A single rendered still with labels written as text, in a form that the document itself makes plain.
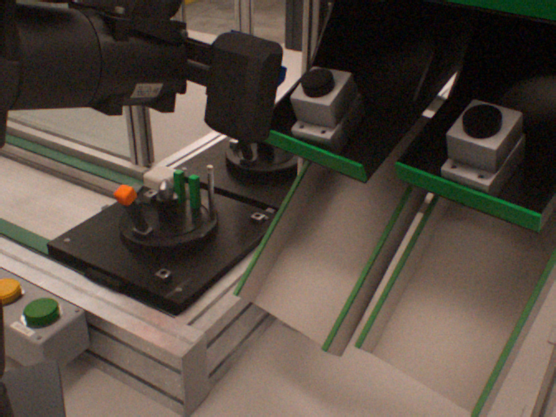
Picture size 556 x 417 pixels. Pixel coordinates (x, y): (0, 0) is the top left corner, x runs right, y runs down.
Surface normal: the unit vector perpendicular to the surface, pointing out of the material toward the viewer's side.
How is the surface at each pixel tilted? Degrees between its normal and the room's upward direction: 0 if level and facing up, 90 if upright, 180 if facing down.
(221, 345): 90
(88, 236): 0
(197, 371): 90
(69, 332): 90
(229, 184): 0
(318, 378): 0
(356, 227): 45
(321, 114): 115
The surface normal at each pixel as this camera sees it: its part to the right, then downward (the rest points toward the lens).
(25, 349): -0.53, 0.44
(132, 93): 0.54, 0.78
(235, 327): 0.85, 0.28
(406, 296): -0.47, -0.34
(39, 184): 0.01, -0.85
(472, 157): -0.62, 0.70
